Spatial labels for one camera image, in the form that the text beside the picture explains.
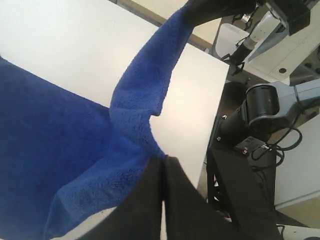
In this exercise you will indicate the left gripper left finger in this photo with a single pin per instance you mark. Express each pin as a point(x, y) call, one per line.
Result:
point(139, 215)

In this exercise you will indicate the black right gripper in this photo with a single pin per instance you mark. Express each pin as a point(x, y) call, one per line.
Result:
point(294, 15)

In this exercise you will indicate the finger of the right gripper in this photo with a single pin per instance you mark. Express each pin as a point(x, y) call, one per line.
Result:
point(199, 12)

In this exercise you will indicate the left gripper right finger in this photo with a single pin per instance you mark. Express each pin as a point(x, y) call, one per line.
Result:
point(189, 217)

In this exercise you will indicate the blue microfiber cloth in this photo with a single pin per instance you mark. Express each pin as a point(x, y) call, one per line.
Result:
point(64, 158)

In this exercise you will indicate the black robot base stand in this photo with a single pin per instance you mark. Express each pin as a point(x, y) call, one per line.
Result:
point(231, 182)

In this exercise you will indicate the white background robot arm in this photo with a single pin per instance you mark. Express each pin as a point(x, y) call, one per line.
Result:
point(260, 31)

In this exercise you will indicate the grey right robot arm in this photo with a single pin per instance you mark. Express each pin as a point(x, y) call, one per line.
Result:
point(267, 108)

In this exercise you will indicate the white background table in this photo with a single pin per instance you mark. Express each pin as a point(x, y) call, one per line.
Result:
point(279, 54)

